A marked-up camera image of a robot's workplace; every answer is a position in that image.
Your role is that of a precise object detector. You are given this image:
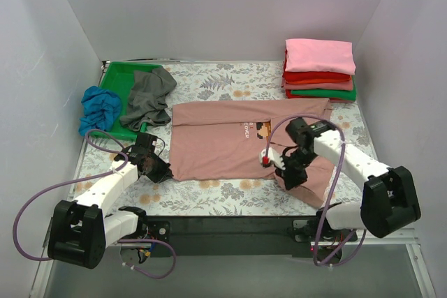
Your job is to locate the grey t-shirt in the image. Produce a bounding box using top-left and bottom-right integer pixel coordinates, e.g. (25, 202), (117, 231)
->
(119, 66), (177, 132)

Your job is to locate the orange folded t-shirt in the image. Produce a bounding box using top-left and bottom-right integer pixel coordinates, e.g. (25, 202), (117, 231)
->
(283, 80), (352, 86)

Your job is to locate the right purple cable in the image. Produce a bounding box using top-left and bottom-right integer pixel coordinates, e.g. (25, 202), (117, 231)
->
(264, 114), (367, 267)

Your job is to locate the blue crumpled t-shirt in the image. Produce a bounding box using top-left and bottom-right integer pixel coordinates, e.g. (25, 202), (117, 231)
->
(78, 86), (122, 136)

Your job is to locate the green plastic tray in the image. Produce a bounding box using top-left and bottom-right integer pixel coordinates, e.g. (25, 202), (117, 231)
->
(99, 61), (161, 141)

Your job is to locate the dusty pink printed t-shirt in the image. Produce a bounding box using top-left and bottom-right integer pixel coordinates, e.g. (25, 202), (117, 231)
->
(169, 98), (332, 188)

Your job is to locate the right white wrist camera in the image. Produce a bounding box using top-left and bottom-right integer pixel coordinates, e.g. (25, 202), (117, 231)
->
(258, 149), (285, 170)

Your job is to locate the floral patterned table mat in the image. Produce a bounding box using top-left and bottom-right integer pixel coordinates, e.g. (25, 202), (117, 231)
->
(79, 61), (376, 216)

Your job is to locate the green folded t-shirt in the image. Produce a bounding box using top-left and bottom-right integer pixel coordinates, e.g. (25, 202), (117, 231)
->
(289, 77), (358, 101)

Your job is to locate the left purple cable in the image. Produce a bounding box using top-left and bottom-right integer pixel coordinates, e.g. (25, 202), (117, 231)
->
(13, 128), (177, 281)

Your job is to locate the purple cable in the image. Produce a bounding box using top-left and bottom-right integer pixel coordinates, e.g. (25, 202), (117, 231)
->
(264, 114), (367, 267)
(13, 128), (177, 281)

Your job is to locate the light pink folded t-shirt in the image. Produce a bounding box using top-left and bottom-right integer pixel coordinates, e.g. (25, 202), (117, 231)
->
(285, 38), (356, 75)

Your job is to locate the aluminium frame rail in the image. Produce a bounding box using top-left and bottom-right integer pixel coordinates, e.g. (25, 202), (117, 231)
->
(31, 228), (435, 297)

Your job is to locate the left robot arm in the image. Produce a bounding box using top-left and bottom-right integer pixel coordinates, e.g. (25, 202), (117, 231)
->
(47, 133), (172, 269)

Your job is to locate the bottom pink folded t-shirt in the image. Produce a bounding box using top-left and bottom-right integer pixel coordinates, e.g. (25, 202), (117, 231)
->
(329, 98), (355, 103)

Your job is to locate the salmon folded t-shirt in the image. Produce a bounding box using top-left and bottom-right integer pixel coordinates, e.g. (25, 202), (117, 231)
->
(281, 80), (354, 91)

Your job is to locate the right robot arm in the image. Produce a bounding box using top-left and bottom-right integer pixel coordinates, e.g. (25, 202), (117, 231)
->
(259, 115), (421, 241)

